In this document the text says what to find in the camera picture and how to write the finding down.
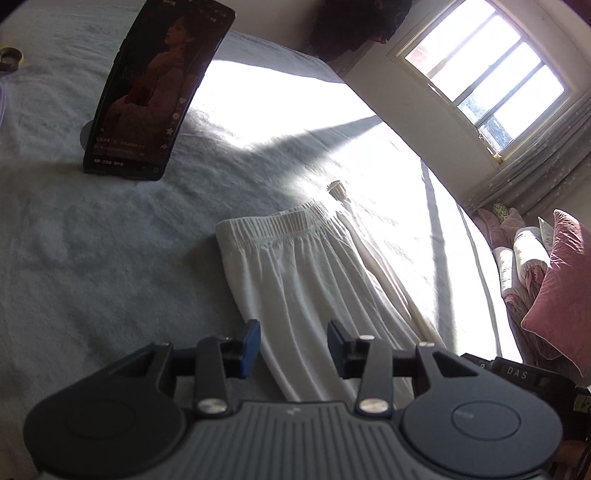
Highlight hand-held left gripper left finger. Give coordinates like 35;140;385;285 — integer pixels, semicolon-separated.
108;319;262;419

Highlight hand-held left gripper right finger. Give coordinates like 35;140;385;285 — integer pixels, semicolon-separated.
327;320;482;419

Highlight white pants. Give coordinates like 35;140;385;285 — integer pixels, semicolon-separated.
215;181;450;403

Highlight dark hanging clothes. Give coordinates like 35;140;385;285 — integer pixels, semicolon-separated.
307;0;414;62

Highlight pink pillow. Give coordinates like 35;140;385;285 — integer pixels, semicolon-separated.
521;209;591;377

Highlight pink and white quilt pile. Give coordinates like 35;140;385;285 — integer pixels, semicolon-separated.
477;203;556;320

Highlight grey star print curtain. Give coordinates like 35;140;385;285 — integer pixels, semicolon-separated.
465;92;591;228

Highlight black smartphone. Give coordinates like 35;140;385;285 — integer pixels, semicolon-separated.
83;0;235;182

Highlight white framed window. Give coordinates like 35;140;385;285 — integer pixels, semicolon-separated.
387;0;581;163

